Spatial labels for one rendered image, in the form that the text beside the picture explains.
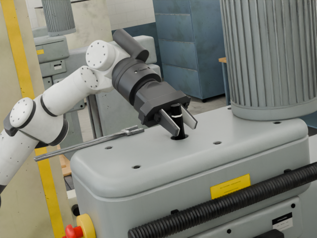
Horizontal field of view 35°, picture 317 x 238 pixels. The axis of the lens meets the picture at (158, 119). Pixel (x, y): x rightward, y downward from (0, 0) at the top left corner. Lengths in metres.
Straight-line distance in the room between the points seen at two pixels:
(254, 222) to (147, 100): 0.33
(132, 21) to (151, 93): 9.69
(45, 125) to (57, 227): 1.72
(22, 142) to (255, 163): 0.59
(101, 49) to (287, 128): 0.43
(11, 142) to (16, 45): 1.41
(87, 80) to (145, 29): 9.66
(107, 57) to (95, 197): 0.33
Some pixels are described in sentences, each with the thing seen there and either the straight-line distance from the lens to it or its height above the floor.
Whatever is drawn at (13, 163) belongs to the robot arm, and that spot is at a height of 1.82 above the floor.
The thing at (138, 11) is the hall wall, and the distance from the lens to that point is 10.79.
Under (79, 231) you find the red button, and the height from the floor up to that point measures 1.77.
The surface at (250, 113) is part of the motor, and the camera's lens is 1.09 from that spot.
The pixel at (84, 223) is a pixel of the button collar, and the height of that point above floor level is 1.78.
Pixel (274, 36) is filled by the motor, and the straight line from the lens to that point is 1.05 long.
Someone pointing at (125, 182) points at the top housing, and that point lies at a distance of 0.89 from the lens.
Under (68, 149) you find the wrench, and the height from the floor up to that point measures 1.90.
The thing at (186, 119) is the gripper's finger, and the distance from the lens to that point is 1.05.
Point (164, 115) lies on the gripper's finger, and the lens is 1.02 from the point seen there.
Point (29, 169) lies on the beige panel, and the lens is 2.80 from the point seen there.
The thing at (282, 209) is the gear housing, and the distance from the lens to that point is 1.10.
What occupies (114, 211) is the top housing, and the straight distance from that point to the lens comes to 0.91.
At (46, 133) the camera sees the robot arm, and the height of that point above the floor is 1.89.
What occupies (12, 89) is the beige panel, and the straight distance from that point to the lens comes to 2.69.
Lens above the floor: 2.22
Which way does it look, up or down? 16 degrees down
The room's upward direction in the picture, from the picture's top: 9 degrees counter-clockwise
